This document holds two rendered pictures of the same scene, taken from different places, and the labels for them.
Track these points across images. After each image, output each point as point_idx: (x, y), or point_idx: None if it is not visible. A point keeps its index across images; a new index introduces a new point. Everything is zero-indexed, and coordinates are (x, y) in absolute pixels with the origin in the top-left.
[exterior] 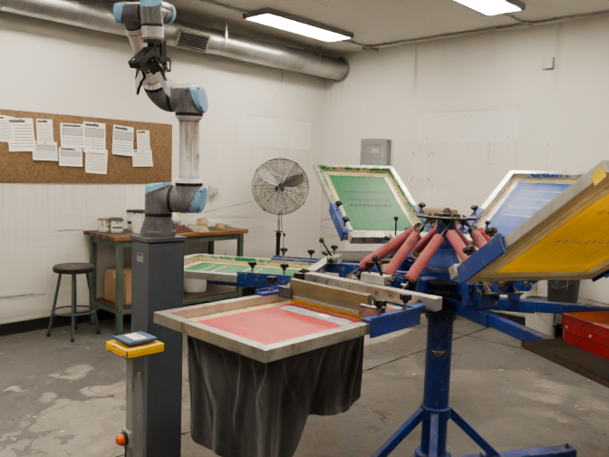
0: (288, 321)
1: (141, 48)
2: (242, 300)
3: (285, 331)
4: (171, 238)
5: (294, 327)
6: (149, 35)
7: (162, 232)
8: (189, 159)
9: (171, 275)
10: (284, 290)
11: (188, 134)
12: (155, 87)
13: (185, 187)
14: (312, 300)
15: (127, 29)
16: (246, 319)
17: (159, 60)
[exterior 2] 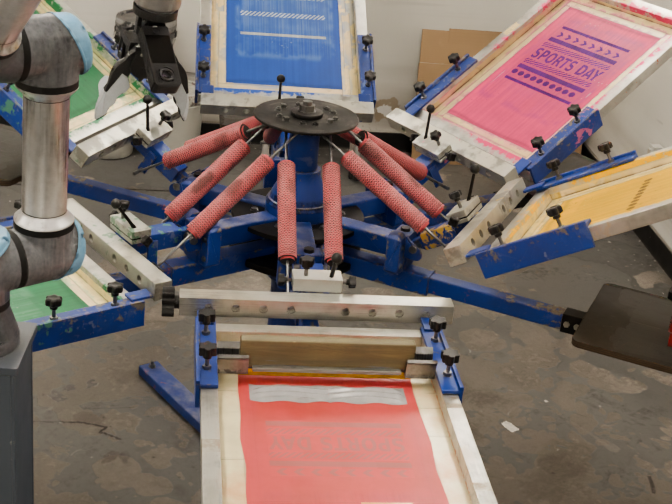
0: (335, 430)
1: None
2: (218, 416)
3: (382, 459)
4: (29, 343)
5: (372, 443)
6: (173, 9)
7: (16, 339)
8: (63, 177)
9: (26, 409)
10: (231, 361)
11: (63, 128)
12: (13, 48)
13: (61, 237)
14: (300, 368)
15: None
16: (286, 457)
17: None
